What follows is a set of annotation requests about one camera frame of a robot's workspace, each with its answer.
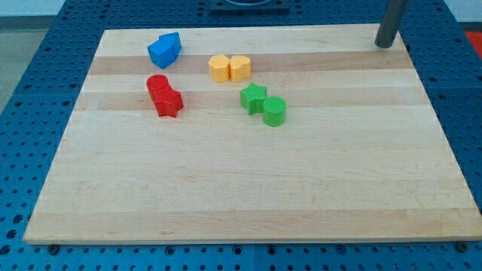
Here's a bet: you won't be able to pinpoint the wooden board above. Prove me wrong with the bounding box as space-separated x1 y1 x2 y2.
23 24 481 245

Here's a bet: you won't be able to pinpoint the green star block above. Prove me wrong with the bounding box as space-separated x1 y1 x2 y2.
240 83 267 115

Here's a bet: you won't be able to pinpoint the green cylinder block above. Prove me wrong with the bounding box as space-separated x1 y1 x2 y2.
263 96 287 127

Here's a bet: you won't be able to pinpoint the yellow heart block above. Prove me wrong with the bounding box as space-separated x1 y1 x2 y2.
230 55 252 82

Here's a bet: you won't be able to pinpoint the yellow hexagon block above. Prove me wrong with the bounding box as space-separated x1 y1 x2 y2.
208 54 230 83

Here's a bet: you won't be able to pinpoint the red star block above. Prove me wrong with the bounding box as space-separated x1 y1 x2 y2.
151 90 184 117

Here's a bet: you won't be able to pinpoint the red cylinder block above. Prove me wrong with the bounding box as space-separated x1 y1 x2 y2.
145 75 172 102

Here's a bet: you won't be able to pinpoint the blue pentagon block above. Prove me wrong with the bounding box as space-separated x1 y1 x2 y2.
158 32 182 55

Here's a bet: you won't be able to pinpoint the blue cube block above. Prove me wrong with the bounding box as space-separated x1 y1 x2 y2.
148 41 178 69

